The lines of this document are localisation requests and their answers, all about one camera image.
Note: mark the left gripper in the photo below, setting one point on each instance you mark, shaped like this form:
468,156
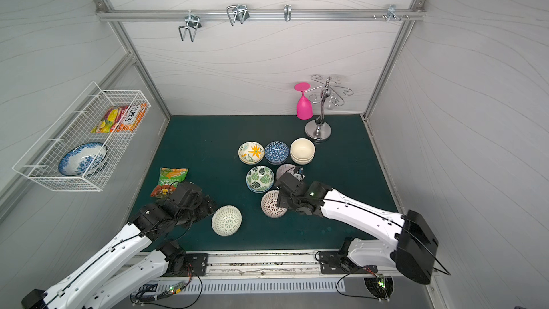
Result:
199,203

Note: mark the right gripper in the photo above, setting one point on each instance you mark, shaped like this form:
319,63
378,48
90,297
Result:
284,189

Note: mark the brown lattice bowl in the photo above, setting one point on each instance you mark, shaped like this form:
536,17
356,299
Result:
269,205

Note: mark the pink striped bowl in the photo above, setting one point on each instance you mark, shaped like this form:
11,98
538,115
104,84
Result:
283,169

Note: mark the green leaf bowl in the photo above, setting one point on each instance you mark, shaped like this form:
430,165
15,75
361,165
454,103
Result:
260,179

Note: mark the green lattice bowl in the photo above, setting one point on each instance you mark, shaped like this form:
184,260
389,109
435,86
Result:
226,221

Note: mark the cream bowl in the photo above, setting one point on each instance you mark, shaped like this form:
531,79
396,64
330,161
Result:
302,151

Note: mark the blue triangle bowl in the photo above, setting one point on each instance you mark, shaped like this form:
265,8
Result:
276,152

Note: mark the yellow flower bowl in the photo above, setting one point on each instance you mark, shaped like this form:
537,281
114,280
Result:
251,153

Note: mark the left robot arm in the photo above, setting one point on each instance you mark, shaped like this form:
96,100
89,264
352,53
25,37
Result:
100,282

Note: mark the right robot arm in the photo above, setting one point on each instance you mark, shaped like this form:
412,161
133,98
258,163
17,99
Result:
407,242

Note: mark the green snack bag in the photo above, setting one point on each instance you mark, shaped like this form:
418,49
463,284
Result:
168,181

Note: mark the chrome glass holder stand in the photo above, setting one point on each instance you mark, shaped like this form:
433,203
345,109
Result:
328,94

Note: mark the pink plastic goblet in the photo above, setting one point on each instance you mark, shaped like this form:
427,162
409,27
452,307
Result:
304,107

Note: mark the colourful snack packet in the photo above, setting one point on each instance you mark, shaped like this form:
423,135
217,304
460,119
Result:
121,119

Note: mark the blue white porcelain bowl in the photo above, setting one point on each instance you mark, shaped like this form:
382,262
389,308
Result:
86,159

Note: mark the double metal hook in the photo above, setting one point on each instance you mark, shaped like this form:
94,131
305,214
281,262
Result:
190,27

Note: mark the small metal hook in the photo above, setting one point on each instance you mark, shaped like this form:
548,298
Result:
287,13

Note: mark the metal hook centre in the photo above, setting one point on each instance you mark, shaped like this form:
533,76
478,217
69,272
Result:
237,13

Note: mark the metal hook right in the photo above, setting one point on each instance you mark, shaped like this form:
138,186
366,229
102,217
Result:
391,15

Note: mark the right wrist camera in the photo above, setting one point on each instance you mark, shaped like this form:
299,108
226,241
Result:
298,173

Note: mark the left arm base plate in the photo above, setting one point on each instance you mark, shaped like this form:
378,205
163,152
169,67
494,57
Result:
195,264

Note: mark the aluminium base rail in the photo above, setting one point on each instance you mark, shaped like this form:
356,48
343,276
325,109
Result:
294,263

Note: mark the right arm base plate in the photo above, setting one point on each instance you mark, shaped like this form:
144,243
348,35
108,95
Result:
333,263

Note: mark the white wire basket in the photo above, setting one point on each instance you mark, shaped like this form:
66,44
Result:
72,129

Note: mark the aluminium cross rail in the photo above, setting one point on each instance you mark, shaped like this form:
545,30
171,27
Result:
256,15

